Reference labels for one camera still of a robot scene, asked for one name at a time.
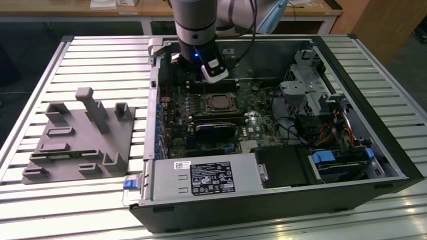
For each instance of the silver CPU with green edge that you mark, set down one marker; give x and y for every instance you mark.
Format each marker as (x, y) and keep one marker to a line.
(220, 102)

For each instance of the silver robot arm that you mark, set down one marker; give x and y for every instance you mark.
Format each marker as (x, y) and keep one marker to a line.
(195, 22)

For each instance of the black RAM slot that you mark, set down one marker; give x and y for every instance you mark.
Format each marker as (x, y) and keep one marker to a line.
(231, 82)
(216, 115)
(216, 121)
(230, 88)

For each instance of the black drive bay cover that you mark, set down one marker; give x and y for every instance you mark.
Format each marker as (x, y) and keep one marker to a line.
(283, 167)

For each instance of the black graphics card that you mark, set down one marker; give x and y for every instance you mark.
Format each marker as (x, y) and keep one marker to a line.
(216, 131)

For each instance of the green motherboard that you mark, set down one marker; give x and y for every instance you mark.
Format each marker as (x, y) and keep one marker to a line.
(263, 125)

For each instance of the grey metal drive cage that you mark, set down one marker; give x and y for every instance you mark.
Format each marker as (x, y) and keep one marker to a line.
(300, 90)

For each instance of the white box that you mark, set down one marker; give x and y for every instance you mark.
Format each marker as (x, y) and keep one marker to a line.
(103, 4)

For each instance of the silver chipset heatsink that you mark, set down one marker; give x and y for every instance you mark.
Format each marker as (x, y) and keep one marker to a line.
(250, 146)

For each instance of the grey parts rack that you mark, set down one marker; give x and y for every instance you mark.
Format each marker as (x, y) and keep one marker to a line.
(83, 140)

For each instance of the grey power supply with label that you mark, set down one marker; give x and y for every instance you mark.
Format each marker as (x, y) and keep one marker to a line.
(167, 175)

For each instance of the wooden desk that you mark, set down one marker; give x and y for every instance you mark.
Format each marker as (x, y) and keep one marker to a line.
(49, 7)

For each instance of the blue case tab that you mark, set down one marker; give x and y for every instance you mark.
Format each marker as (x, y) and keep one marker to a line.
(130, 183)

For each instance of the green RAM stick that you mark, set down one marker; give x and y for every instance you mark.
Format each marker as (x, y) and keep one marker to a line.
(63, 155)

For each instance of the hard disk in blue carrier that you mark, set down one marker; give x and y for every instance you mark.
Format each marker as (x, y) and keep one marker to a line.
(322, 157)

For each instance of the wooden cabinet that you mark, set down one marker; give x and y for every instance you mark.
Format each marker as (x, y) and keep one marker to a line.
(383, 25)

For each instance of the black PC case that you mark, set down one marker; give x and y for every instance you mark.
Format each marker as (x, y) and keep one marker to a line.
(234, 217)

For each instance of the blue plastic clip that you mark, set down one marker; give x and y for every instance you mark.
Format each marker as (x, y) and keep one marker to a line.
(368, 153)

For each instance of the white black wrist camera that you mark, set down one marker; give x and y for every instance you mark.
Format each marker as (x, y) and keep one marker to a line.
(215, 70)

